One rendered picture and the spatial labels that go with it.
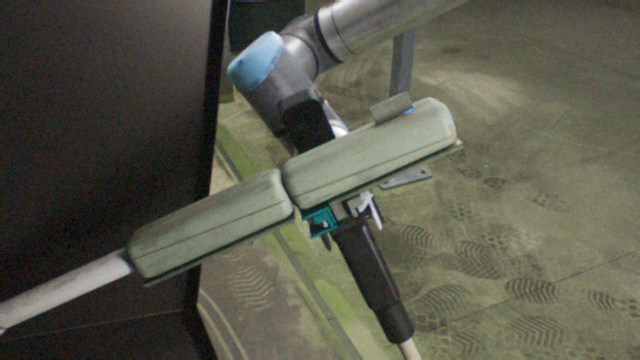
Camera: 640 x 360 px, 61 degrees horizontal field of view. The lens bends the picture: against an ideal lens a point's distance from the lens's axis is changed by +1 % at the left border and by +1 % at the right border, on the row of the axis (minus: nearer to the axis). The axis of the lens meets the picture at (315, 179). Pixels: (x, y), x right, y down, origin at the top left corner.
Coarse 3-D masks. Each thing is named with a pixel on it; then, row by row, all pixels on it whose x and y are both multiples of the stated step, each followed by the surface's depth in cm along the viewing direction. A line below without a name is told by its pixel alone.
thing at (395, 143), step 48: (336, 144) 47; (384, 144) 45; (432, 144) 45; (240, 192) 47; (288, 192) 47; (336, 192) 47; (144, 240) 47; (192, 240) 47; (240, 240) 48; (336, 240) 49; (48, 288) 50; (384, 288) 51
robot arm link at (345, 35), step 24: (360, 0) 77; (384, 0) 75; (408, 0) 74; (432, 0) 73; (456, 0) 73; (288, 24) 88; (312, 24) 81; (336, 24) 79; (360, 24) 77; (384, 24) 77; (408, 24) 77; (312, 48) 80; (336, 48) 81; (360, 48) 81
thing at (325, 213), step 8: (304, 208) 49; (312, 208) 48; (320, 208) 47; (328, 208) 47; (304, 216) 47; (312, 216) 47; (320, 216) 47; (328, 216) 47; (312, 224) 50; (336, 224) 48; (312, 232) 48; (320, 232) 48
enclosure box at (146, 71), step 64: (0, 0) 45; (64, 0) 47; (128, 0) 49; (192, 0) 51; (0, 64) 47; (64, 64) 49; (128, 64) 52; (192, 64) 54; (0, 128) 50; (64, 128) 52; (128, 128) 55; (192, 128) 58; (0, 192) 52; (64, 192) 55; (128, 192) 58; (192, 192) 62; (0, 256) 55; (64, 256) 58; (64, 320) 62; (128, 320) 66; (192, 320) 68
